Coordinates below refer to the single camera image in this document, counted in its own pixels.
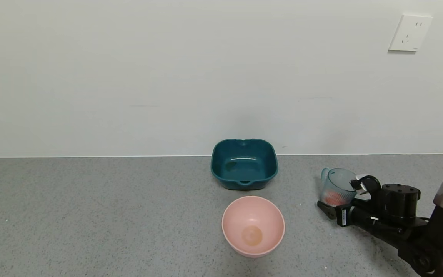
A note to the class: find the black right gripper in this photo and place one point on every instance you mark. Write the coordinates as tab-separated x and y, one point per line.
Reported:
342	217

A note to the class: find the red and white solid pieces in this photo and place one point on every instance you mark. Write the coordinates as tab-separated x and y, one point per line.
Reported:
333	199

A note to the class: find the clear blue ribbed cup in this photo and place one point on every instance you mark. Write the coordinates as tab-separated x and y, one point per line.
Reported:
337	182

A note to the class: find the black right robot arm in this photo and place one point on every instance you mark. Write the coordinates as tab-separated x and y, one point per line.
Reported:
400	200

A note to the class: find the pink round bowl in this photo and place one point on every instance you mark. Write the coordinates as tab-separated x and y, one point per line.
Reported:
240	219

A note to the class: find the teal square plastic bowl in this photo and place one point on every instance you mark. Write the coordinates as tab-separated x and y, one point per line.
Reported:
225	169

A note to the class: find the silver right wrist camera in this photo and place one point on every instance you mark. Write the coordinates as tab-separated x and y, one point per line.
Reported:
369	184

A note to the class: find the white wall socket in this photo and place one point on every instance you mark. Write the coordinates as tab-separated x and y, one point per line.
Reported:
410	34

